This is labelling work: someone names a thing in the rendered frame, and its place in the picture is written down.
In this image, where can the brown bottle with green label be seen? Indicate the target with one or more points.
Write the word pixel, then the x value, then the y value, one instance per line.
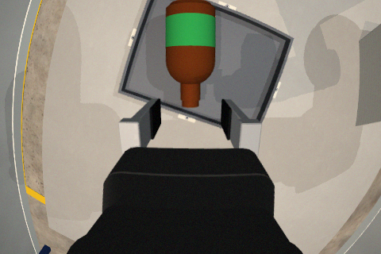
pixel 190 42

